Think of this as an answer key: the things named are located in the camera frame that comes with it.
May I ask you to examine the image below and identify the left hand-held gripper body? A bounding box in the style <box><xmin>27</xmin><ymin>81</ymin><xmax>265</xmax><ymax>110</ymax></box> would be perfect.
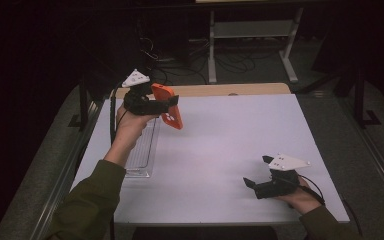
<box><xmin>121</xmin><ymin>68</ymin><xmax>171</xmax><ymax>117</ymax></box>

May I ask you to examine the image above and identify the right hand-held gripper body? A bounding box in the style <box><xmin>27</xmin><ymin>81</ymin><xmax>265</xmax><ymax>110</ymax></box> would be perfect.
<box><xmin>254</xmin><ymin>153</ymin><xmax>312</xmax><ymax>200</ymax></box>

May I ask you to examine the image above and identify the orange phone case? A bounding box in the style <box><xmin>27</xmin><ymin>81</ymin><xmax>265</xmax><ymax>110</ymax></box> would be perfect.
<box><xmin>150</xmin><ymin>83</ymin><xmax>184</xmax><ymax>131</ymax></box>

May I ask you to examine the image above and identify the clear plastic tray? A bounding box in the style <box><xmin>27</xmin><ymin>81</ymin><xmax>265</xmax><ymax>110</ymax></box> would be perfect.
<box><xmin>124</xmin><ymin>116</ymin><xmax>161</xmax><ymax>179</ymax></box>

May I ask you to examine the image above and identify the person's right hand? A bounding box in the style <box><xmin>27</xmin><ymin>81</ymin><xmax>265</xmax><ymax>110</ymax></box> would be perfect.
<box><xmin>274</xmin><ymin>177</ymin><xmax>325</xmax><ymax>215</ymax></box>

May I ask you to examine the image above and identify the person's left hand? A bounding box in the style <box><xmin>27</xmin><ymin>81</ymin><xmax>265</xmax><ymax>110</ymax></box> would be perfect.
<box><xmin>104</xmin><ymin>104</ymin><xmax>161</xmax><ymax>168</ymax></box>

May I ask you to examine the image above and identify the black metal stand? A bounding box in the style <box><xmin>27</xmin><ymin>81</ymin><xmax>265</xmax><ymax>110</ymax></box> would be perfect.
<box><xmin>353</xmin><ymin>63</ymin><xmax>383</xmax><ymax>128</ymax></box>
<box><xmin>68</xmin><ymin>78</ymin><xmax>101</xmax><ymax>132</ymax></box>

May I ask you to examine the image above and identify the white metal stand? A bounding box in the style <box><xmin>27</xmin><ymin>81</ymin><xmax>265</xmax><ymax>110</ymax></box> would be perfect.
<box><xmin>207</xmin><ymin>7</ymin><xmax>305</xmax><ymax>84</ymax></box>

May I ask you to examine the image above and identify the left hand-held gripper black cable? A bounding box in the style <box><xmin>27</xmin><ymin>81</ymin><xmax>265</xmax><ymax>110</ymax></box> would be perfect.
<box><xmin>109</xmin><ymin>88</ymin><xmax>130</xmax><ymax>145</ymax></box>

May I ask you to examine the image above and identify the hand-held gripper black cable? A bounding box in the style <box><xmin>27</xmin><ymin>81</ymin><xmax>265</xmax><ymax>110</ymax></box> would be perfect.
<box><xmin>298</xmin><ymin>174</ymin><xmax>364</xmax><ymax>238</ymax></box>
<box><xmin>109</xmin><ymin>88</ymin><xmax>130</xmax><ymax>145</ymax></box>

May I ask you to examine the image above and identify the tangle of floor cables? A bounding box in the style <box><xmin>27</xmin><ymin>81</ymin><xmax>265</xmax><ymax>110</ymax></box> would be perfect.
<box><xmin>136</xmin><ymin>19</ymin><xmax>258</xmax><ymax>86</ymax></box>

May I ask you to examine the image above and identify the right hand-held gripper black cable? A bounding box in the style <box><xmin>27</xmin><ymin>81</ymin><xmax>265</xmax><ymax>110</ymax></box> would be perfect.
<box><xmin>298</xmin><ymin>174</ymin><xmax>364</xmax><ymax>238</ymax></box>

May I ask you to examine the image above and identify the metal table rail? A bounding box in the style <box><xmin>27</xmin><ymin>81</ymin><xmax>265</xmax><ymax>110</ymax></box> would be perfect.
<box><xmin>29</xmin><ymin>99</ymin><xmax>105</xmax><ymax>240</ymax></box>
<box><xmin>338</xmin><ymin>99</ymin><xmax>384</xmax><ymax>214</ymax></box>

